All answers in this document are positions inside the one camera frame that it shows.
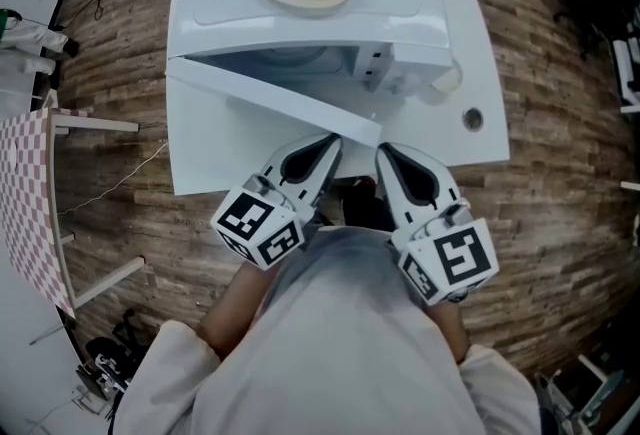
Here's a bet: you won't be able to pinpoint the person's left forearm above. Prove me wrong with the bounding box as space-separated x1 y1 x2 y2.
198 262 281 364

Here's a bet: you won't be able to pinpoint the pink checkered table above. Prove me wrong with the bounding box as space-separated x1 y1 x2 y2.
0 106 147 319

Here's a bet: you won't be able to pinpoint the person's light shirt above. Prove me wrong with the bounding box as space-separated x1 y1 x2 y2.
114 225 544 435

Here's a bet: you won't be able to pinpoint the person's right forearm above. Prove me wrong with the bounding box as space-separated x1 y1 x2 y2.
422 297 471 367

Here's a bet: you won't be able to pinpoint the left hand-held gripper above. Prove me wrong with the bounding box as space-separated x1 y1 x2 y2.
209 131 345 270

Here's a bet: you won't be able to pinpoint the white table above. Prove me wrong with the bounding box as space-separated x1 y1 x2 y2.
167 0 511 197

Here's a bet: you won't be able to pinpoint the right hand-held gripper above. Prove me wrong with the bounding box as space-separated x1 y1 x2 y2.
374 141 500 307

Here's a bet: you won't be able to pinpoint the person's black trousers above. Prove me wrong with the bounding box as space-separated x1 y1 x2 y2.
319 175 396 239

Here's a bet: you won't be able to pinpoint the grey plate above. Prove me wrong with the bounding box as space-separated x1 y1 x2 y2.
254 45 331 67

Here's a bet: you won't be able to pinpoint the long white floor cable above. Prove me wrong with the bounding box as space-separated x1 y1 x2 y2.
57 138 171 218

